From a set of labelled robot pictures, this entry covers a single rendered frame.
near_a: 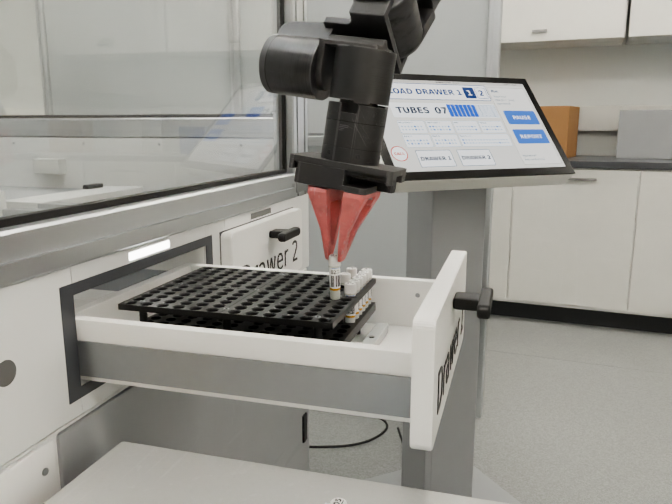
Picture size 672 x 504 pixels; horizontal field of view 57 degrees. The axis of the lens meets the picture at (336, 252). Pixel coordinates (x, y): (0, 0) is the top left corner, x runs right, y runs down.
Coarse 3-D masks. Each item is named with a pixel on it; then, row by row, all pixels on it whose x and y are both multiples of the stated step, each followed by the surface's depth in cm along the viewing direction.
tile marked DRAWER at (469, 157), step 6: (456, 150) 141; (462, 150) 142; (468, 150) 143; (474, 150) 143; (480, 150) 144; (486, 150) 145; (462, 156) 141; (468, 156) 142; (474, 156) 142; (480, 156) 143; (486, 156) 144; (492, 156) 144; (462, 162) 140; (468, 162) 141; (474, 162) 141; (480, 162) 142; (486, 162) 143; (492, 162) 143
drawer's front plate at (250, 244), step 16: (256, 224) 93; (272, 224) 99; (288, 224) 106; (224, 240) 86; (240, 240) 88; (256, 240) 93; (272, 240) 100; (288, 240) 107; (224, 256) 86; (240, 256) 88; (256, 256) 94; (272, 256) 100; (288, 256) 107
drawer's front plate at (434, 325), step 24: (456, 264) 66; (432, 288) 56; (456, 288) 63; (432, 312) 49; (456, 312) 64; (432, 336) 47; (432, 360) 47; (456, 360) 68; (432, 384) 48; (432, 408) 48; (432, 432) 49
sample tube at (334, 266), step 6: (330, 258) 61; (336, 258) 61; (330, 264) 62; (336, 264) 61; (330, 270) 62; (336, 270) 62; (330, 276) 62; (336, 276) 62; (330, 282) 62; (336, 282) 62; (330, 288) 63; (336, 288) 62; (330, 294) 63; (336, 294) 63
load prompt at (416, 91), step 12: (396, 84) 146; (408, 84) 147; (420, 84) 149; (432, 84) 150; (444, 84) 152; (396, 96) 144; (408, 96) 145; (420, 96) 147; (432, 96) 148; (444, 96) 150; (456, 96) 151; (468, 96) 153; (480, 96) 154
